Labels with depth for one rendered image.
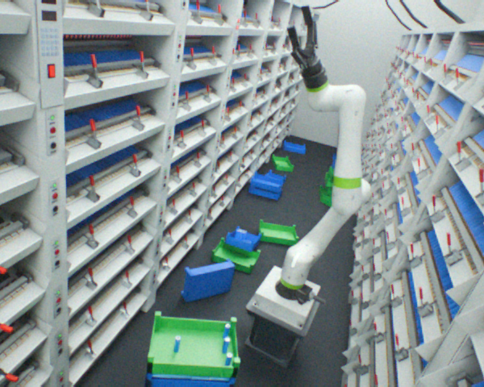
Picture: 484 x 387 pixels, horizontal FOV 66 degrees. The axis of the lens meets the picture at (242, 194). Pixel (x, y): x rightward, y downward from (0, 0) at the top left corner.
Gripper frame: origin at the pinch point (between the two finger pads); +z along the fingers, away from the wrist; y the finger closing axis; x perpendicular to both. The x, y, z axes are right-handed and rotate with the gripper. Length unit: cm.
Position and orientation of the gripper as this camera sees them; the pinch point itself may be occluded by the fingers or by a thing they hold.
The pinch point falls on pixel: (298, 19)
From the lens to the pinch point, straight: 146.1
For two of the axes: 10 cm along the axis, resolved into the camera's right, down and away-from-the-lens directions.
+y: 4.3, -7.7, 4.7
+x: 8.2, 1.3, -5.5
